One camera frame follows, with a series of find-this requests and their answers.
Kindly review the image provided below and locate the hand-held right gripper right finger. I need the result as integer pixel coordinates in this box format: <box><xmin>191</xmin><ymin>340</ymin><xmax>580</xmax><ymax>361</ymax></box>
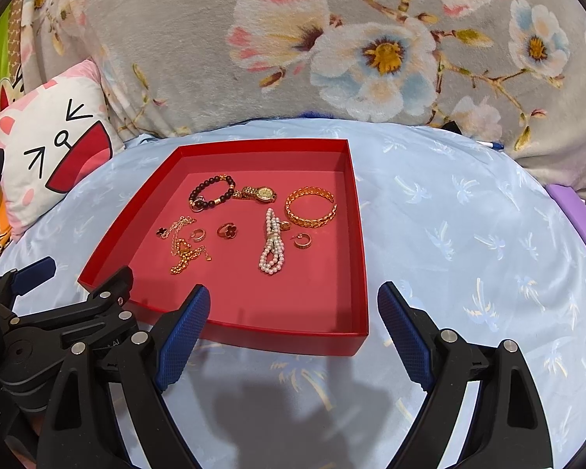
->
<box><xmin>377</xmin><ymin>281</ymin><xmax>554</xmax><ymax>469</ymax></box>

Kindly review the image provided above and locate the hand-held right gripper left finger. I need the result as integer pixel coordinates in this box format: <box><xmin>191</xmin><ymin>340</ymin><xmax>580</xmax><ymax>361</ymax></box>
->
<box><xmin>38</xmin><ymin>283</ymin><xmax>212</xmax><ymax>469</ymax></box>

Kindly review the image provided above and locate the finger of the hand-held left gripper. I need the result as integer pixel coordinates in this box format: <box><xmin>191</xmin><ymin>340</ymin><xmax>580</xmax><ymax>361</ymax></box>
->
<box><xmin>0</xmin><ymin>256</ymin><xmax>57</xmax><ymax>310</ymax></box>
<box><xmin>7</xmin><ymin>266</ymin><xmax>138</xmax><ymax>342</ymax></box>

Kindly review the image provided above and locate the gold chain bracelet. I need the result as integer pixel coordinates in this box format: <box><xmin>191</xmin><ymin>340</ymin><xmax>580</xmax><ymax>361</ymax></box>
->
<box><xmin>168</xmin><ymin>237</ymin><xmax>213</xmax><ymax>276</ymax></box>

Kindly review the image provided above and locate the gold necklace black clover pendant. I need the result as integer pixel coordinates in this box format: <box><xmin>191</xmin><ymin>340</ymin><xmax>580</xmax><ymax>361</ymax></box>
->
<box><xmin>155</xmin><ymin>213</ymin><xmax>202</xmax><ymax>242</ymax></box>

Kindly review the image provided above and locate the red cardboard box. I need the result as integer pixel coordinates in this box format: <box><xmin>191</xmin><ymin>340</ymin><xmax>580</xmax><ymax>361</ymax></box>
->
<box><xmin>77</xmin><ymin>139</ymin><xmax>370</xmax><ymax>356</ymax></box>

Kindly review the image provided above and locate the pearl bracelet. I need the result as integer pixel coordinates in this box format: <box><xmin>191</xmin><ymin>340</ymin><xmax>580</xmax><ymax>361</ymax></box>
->
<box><xmin>258</xmin><ymin>208</ymin><xmax>288</xmax><ymax>277</ymax></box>

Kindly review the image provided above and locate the black bead bracelet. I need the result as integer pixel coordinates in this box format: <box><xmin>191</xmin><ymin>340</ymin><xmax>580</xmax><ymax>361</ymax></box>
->
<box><xmin>189</xmin><ymin>173</ymin><xmax>236</xmax><ymax>213</ymax></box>

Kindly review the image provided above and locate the gold wristwatch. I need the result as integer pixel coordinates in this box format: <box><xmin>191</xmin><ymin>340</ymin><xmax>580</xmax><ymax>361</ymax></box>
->
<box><xmin>232</xmin><ymin>184</ymin><xmax>278</xmax><ymax>204</ymax></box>

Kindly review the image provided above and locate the blue palm print bedsheet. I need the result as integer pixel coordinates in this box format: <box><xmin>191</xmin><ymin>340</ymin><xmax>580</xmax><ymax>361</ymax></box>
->
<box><xmin>0</xmin><ymin>116</ymin><xmax>586</xmax><ymax>469</ymax></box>

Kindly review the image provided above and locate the pink cartoon face pillow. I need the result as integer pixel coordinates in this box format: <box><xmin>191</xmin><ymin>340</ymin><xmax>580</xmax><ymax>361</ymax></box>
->
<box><xmin>0</xmin><ymin>59</ymin><xmax>126</xmax><ymax>230</ymax></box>

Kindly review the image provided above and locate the purple pad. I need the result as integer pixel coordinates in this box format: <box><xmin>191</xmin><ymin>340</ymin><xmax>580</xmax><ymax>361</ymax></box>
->
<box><xmin>546</xmin><ymin>183</ymin><xmax>586</xmax><ymax>277</ymax></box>

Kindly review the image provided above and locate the grey floral blanket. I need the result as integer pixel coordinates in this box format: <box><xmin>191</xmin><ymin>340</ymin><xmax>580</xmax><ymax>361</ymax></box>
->
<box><xmin>20</xmin><ymin>0</ymin><xmax>586</xmax><ymax>191</ymax></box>

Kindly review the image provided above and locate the gold chain-pattern bangle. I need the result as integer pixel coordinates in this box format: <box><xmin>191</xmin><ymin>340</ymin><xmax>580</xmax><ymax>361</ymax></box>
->
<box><xmin>285</xmin><ymin>186</ymin><xmax>338</xmax><ymax>229</ymax></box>

